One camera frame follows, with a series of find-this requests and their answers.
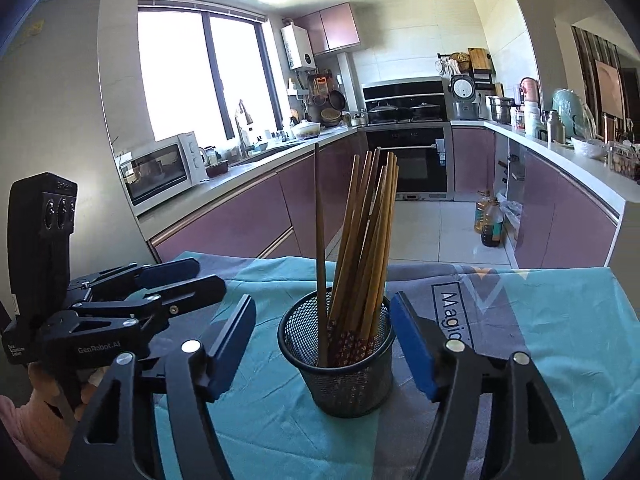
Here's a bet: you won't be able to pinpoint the yellow cooking oil bottle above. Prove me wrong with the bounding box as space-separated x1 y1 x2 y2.
474 191 493 233

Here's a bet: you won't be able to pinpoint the black mesh utensil holder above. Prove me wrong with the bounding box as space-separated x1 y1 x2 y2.
277 290 396 418

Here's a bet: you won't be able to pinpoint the black integrated stove with oven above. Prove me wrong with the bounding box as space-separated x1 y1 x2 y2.
362 77 453 201

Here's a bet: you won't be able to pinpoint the black wall rack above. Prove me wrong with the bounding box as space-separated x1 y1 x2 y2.
437 47 496 96

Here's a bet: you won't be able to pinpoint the purple wall cabinets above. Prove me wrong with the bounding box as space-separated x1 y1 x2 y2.
292 2 362 56

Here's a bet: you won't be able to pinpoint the dark wooden chopstick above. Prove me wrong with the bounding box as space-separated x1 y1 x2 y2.
314 142 330 367

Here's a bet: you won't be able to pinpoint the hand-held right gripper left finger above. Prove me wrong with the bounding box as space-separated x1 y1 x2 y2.
60 294 257 480

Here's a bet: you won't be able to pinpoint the steel vacuum flask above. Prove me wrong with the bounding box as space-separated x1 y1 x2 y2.
545 109 566 145

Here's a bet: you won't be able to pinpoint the kitchen faucet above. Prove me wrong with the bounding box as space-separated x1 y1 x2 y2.
235 100 255 161

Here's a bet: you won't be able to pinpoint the stainless steel stockpot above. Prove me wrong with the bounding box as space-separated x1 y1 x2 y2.
487 95 515 123

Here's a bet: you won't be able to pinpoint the white casserole dish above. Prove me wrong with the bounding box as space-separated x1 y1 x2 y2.
291 120 323 140

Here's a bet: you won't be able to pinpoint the clear egg container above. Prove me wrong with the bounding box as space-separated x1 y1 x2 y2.
610 147 640 181

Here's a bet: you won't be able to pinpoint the dark cooking oil bottle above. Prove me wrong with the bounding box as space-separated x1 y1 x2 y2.
481 197 505 247

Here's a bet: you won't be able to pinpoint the kitchen window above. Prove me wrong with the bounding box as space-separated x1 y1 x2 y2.
137 7 281 143

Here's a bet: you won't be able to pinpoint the bundle of bamboo chopsticks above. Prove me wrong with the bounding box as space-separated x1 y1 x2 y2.
327 149 401 368

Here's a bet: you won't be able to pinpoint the silver rice cooker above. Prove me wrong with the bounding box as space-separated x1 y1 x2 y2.
450 75 481 121

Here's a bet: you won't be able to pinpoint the white microwave oven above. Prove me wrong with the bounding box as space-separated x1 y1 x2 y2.
116 132 208 216

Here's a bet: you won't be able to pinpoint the person's left hand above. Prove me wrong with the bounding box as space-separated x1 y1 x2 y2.
29 362 106 418

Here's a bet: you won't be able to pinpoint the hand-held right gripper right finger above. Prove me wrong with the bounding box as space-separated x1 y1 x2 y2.
389 291 586 480

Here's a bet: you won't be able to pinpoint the purple base cabinets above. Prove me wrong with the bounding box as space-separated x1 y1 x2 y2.
147 132 371 263
451 125 621 270

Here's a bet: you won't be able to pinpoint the person's left forearm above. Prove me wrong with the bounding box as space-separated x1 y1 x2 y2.
0 392 76 480

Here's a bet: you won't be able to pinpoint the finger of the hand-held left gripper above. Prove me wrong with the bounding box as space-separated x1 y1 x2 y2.
75 275 227 347
69 257 200 305

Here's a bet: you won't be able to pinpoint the teal and grey tablecloth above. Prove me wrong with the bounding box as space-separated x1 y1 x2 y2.
150 251 628 480

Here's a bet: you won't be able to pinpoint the white water heater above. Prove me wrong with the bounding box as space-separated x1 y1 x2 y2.
281 24 317 71

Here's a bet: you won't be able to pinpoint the white plastic bag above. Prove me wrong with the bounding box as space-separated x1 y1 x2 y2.
497 200 523 241

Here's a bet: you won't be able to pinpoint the pink framed picture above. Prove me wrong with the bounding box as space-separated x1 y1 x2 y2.
594 59 625 117

